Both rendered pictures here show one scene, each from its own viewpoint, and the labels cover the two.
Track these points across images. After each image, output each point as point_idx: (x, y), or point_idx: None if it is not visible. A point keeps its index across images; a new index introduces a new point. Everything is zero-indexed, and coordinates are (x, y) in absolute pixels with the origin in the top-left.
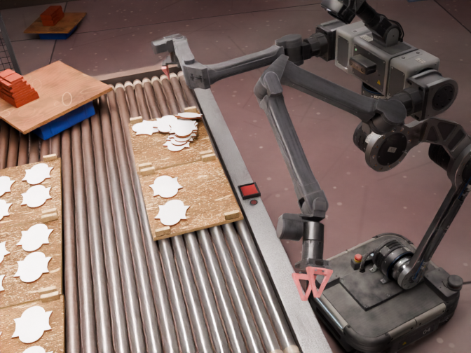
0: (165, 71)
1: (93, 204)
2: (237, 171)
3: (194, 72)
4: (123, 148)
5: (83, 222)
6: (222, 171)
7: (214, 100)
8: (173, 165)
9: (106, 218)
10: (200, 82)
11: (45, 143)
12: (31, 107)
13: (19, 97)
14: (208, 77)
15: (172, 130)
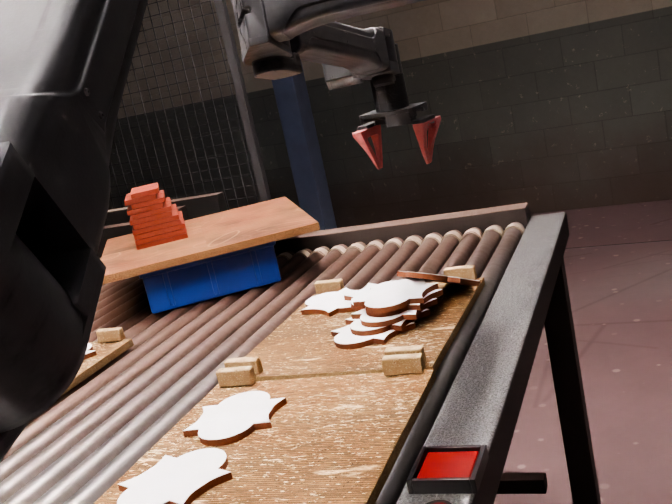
0: (362, 141)
1: (72, 431)
2: (464, 414)
3: (235, 1)
4: (260, 336)
5: (7, 466)
6: (412, 403)
7: (546, 266)
8: (311, 375)
9: (50, 468)
10: (244, 28)
11: (150, 318)
12: (157, 249)
13: (145, 228)
14: (261, 4)
15: (363, 297)
